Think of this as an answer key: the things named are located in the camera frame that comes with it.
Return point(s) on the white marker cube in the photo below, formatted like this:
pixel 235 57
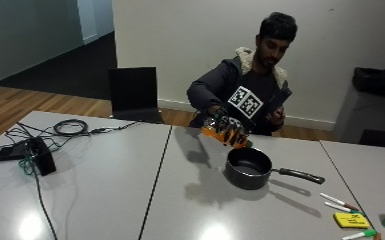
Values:
pixel 246 101

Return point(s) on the the person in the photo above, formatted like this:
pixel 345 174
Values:
pixel 256 81

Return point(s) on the grey waste bin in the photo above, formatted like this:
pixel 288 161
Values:
pixel 365 116

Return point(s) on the black bin bag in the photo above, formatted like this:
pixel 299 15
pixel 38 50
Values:
pixel 379 81

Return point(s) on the dark chair back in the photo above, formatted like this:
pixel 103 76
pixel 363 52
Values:
pixel 383 139

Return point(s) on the black chair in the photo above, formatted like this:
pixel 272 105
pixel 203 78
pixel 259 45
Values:
pixel 134 95

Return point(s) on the white marker with red cap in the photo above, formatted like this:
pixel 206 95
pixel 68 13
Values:
pixel 333 199

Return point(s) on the white marker with green cap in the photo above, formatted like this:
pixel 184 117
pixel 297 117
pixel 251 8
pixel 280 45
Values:
pixel 359 235
pixel 340 208

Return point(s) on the yellow eraser block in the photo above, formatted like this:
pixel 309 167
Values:
pixel 352 220

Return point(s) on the black upright device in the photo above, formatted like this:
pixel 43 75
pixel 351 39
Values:
pixel 42 156

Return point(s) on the flat black box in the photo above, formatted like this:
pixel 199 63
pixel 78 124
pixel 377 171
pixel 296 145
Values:
pixel 11 152

